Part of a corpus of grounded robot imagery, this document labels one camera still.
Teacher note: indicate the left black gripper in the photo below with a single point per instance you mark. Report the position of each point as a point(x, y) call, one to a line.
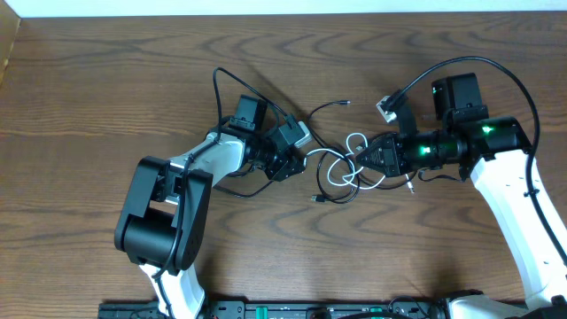
point(278, 162)

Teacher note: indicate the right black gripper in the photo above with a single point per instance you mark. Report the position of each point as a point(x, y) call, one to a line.
point(395, 163)

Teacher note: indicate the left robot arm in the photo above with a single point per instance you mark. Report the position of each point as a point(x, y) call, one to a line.
point(162, 222)

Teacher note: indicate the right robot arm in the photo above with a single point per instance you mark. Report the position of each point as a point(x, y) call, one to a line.
point(494, 154)

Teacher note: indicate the cardboard box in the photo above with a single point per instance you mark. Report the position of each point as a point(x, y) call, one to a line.
point(9, 27)

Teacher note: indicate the green clamp handle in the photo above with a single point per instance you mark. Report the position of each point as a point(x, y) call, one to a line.
point(261, 312)

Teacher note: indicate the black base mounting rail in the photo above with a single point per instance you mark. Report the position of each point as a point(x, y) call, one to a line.
point(238, 309)

